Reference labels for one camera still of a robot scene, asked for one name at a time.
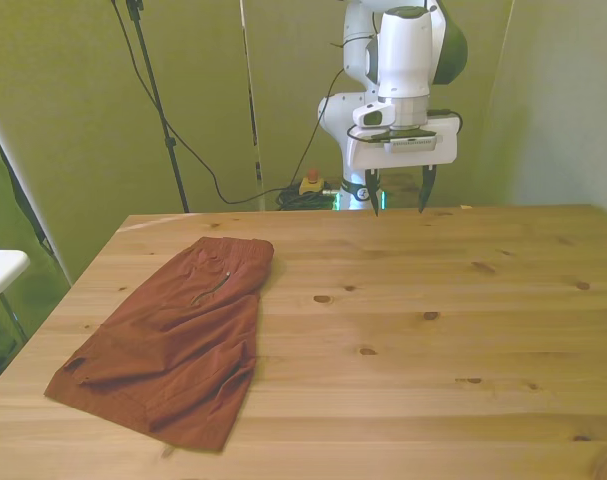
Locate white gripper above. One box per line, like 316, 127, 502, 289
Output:
345, 114, 459, 218

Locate rust red shorts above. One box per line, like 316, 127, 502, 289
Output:
43, 236, 276, 454

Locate yellow emergency stop button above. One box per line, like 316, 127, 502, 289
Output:
299, 168, 327, 197

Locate black tripod stand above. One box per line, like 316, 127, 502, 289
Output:
125, 0, 192, 214

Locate brown wooden robot pedestal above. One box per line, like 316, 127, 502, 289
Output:
377, 172, 425, 209

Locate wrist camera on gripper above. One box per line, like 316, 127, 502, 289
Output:
355, 127, 440, 153

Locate coil of dark cables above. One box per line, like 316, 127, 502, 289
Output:
275, 184, 342, 212

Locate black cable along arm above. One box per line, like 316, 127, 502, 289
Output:
291, 32, 464, 189

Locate black tripod cable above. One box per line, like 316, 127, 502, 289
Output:
110, 0, 304, 206

